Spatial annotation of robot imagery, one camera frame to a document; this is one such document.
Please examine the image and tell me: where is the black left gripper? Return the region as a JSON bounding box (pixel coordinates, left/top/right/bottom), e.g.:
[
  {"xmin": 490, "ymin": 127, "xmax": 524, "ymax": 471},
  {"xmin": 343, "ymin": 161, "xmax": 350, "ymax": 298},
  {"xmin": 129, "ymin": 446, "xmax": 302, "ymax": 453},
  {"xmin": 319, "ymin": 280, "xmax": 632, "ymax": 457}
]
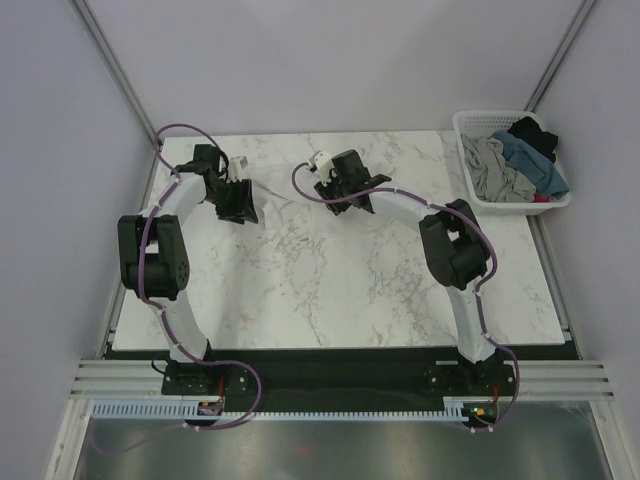
[{"xmin": 203, "ymin": 178, "xmax": 258, "ymax": 226}]

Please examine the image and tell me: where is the white t-shirt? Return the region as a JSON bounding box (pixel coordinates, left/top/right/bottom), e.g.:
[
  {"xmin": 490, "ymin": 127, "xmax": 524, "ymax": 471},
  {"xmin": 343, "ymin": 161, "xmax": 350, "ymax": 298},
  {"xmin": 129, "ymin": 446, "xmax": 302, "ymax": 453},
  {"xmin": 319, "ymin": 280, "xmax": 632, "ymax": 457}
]
[{"xmin": 249, "ymin": 163, "xmax": 434, "ymax": 238}]

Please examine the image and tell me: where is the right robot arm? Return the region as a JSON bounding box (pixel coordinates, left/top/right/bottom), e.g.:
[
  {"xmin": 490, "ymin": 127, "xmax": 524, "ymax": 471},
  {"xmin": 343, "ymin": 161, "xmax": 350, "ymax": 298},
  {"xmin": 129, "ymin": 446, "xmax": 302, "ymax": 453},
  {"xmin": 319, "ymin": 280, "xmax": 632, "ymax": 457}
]
[{"xmin": 309, "ymin": 150, "xmax": 496, "ymax": 394}]

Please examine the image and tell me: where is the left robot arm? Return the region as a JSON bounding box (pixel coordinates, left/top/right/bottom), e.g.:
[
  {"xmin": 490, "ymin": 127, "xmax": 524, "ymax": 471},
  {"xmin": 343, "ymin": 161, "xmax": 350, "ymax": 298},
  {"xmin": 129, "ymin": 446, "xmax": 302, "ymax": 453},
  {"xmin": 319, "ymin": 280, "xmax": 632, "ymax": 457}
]
[{"xmin": 117, "ymin": 144, "xmax": 258, "ymax": 393}]

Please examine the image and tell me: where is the grey t-shirt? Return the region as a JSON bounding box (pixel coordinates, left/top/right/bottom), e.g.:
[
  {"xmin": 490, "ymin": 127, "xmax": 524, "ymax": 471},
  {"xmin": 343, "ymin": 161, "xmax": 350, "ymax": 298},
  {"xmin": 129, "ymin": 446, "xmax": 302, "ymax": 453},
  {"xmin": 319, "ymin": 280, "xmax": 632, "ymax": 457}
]
[{"xmin": 461, "ymin": 134, "xmax": 536, "ymax": 203}]

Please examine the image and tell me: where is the white plastic laundry basket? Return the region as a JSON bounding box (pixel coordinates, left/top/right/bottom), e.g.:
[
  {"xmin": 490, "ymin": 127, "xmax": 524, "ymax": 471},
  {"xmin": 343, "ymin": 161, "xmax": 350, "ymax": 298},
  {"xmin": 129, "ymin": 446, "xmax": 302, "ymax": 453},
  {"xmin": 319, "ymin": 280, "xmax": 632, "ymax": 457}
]
[{"xmin": 453, "ymin": 110, "xmax": 571, "ymax": 216}]

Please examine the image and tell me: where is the teal blue t-shirt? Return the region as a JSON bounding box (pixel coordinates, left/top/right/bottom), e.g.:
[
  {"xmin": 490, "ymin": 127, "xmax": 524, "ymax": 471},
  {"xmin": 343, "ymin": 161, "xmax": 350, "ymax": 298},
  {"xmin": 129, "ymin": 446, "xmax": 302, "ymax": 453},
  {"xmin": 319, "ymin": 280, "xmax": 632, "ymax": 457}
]
[{"xmin": 491, "ymin": 131, "xmax": 570, "ymax": 199}]

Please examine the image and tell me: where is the black t-shirt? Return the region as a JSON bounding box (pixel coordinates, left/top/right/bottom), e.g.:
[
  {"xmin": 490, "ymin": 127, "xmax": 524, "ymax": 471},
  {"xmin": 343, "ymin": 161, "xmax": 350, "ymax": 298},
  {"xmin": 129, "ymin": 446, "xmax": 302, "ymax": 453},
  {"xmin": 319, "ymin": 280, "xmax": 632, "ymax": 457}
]
[{"xmin": 507, "ymin": 116, "xmax": 559, "ymax": 163}]

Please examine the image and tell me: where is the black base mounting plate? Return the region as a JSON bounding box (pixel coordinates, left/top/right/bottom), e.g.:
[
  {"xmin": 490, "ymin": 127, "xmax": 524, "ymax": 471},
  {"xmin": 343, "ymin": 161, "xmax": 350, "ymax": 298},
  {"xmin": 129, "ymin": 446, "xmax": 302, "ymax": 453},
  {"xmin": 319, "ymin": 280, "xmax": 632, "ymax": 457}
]
[{"xmin": 161, "ymin": 347, "xmax": 516, "ymax": 411}]

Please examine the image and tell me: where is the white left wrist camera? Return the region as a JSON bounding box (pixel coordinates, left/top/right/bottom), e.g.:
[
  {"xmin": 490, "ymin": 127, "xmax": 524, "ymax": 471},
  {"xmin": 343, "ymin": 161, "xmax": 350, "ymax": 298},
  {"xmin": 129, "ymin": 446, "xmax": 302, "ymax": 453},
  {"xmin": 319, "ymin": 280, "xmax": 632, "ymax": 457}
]
[{"xmin": 227, "ymin": 156, "xmax": 249, "ymax": 182}]

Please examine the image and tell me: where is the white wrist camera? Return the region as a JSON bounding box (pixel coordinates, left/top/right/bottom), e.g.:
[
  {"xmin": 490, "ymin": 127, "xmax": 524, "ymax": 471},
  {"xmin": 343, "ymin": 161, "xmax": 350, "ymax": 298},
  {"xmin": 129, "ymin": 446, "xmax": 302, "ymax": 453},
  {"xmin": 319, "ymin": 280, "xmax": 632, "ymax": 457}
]
[
  {"xmin": 308, "ymin": 151, "xmax": 334, "ymax": 184},
  {"xmin": 227, "ymin": 156, "xmax": 249, "ymax": 182}
]

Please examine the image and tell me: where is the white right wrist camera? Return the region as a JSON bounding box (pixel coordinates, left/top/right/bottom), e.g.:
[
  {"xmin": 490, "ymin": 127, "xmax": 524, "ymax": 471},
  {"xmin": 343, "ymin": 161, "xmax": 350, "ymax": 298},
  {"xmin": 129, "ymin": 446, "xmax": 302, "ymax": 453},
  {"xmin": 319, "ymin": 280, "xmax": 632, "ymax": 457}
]
[{"xmin": 308, "ymin": 151, "xmax": 334, "ymax": 184}]

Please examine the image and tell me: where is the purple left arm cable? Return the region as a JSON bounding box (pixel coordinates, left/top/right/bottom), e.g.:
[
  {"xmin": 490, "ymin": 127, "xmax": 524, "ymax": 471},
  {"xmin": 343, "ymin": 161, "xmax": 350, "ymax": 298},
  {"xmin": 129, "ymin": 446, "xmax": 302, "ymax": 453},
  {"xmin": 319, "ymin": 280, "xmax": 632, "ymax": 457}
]
[{"xmin": 92, "ymin": 123, "xmax": 265, "ymax": 456}]

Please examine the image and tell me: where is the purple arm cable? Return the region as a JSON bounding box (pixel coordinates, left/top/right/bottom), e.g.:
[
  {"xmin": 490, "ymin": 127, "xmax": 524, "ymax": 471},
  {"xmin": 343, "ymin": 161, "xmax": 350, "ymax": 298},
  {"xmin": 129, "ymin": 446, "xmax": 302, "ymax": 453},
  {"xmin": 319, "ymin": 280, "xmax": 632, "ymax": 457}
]
[
  {"xmin": 92, "ymin": 123, "xmax": 265, "ymax": 456},
  {"xmin": 291, "ymin": 162, "xmax": 524, "ymax": 434}
]

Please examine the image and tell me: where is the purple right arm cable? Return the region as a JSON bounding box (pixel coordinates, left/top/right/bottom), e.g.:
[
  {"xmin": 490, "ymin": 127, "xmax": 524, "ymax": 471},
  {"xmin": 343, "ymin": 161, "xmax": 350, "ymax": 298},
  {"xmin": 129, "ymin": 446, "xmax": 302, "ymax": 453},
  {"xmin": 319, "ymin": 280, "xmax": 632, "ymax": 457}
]
[{"xmin": 291, "ymin": 162, "xmax": 524, "ymax": 434}]

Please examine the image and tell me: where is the white slotted cable duct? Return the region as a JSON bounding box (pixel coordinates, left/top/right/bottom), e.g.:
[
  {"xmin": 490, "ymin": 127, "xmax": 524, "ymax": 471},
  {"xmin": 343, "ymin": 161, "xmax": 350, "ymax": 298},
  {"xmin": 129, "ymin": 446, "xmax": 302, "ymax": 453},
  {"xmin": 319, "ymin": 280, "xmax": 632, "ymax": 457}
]
[{"xmin": 90, "ymin": 399, "xmax": 496, "ymax": 423}]

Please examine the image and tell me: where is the aluminium rail frame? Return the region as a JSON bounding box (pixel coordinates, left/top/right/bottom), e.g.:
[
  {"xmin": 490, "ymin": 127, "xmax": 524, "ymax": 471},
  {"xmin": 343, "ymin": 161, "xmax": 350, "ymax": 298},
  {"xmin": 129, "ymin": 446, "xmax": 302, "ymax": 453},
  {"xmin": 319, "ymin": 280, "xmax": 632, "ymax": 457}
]
[{"xmin": 71, "ymin": 360, "xmax": 614, "ymax": 401}]

